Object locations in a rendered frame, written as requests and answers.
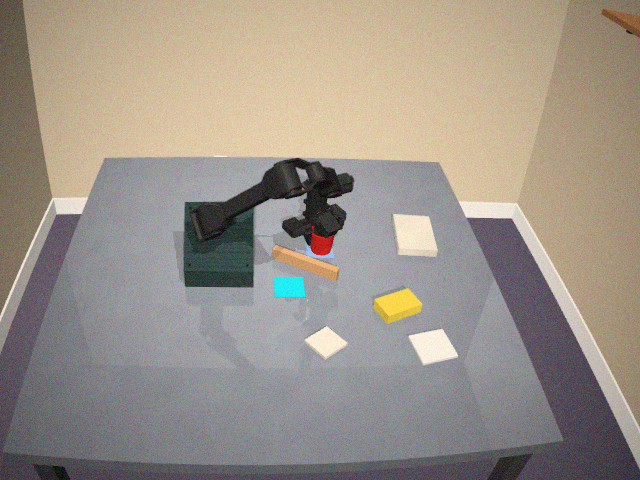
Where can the wooden rectangular block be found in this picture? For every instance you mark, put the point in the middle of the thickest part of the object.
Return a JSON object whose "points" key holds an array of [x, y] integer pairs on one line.
{"points": [[306, 263]]}

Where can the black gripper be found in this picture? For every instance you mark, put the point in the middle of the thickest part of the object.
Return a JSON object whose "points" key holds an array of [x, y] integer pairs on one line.
{"points": [[296, 228]]}

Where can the yellow block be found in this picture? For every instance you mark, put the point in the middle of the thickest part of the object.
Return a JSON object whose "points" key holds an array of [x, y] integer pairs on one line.
{"points": [[397, 306]]}

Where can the red cup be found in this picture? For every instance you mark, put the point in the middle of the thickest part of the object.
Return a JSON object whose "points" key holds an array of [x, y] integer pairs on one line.
{"points": [[320, 245]]}

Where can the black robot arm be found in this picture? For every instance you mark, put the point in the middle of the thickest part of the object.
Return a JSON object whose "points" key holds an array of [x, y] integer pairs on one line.
{"points": [[281, 181]]}

